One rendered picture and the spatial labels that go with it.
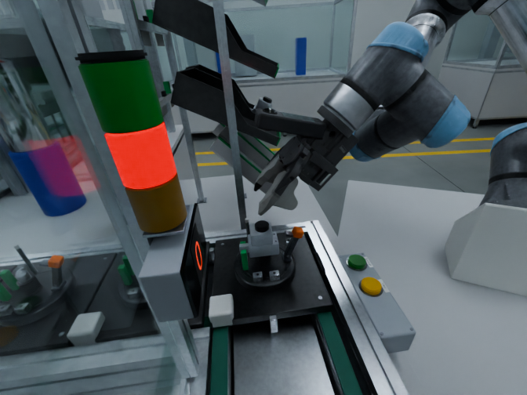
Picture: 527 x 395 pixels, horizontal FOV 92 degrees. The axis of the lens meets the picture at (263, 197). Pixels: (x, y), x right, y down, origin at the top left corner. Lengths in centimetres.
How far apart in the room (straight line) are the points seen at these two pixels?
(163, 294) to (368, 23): 938
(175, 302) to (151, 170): 13
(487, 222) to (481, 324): 22
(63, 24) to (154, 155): 10
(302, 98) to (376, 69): 409
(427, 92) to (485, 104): 518
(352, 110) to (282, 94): 406
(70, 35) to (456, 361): 75
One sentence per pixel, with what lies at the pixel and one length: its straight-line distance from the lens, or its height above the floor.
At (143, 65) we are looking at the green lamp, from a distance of 23.
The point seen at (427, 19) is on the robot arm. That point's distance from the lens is 79.
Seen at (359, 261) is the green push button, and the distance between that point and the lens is 65.
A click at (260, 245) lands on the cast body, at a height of 105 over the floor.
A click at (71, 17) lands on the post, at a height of 144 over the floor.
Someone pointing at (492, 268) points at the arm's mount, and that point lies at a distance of 84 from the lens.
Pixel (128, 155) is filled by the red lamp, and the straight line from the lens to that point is 24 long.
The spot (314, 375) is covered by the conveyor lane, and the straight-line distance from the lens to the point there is 55.
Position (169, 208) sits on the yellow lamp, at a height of 128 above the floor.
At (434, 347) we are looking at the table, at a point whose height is 86.
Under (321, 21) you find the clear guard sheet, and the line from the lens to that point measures 452.
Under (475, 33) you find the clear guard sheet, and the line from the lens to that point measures 611.
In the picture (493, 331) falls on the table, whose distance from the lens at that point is 79.
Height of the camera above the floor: 141
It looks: 31 degrees down
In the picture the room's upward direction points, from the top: 4 degrees counter-clockwise
